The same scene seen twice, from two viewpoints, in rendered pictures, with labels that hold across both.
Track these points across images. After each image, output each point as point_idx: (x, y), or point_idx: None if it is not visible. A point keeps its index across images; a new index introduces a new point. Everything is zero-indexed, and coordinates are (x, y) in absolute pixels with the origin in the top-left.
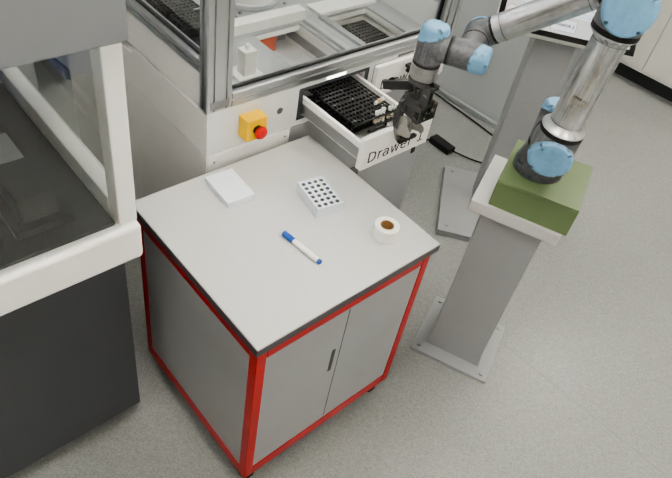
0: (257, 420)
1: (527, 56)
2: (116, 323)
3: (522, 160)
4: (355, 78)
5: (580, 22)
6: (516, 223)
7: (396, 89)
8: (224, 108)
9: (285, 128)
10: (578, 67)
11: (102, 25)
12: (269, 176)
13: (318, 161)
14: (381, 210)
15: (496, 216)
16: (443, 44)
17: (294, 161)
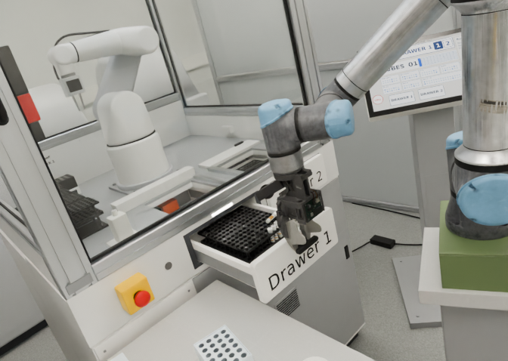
0: None
1: (413, 135)
2: None
3: (456, 220)
4: (249, 206)
5: (445, 84)
6: (493, 301)
7: (270, 195)
8: (89, 286)
9: (186, 282)
10: (466, 65)
11: None
12: (168, 347)
13: (226, 307)
14: (308, 347)
15: (461, 300)
16: (288, 118)
17: (199, 316)
